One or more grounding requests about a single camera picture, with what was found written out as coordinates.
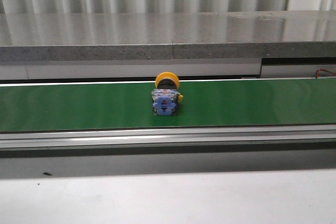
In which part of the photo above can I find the yellow push button switch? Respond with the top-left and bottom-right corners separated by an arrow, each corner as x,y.
151,72 -> 183,116

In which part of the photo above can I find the grey stone counter slab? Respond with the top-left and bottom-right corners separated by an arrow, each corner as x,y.
1,11 -> 335,62

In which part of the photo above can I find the green conveyor belt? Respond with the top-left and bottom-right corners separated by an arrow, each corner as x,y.
1,78 -> 335,132

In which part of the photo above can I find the aluminium conveyor front rail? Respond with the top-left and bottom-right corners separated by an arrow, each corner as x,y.
1,124 -> 335,151

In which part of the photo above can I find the orange cable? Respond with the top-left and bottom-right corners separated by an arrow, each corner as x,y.
315,69 -> 336,79

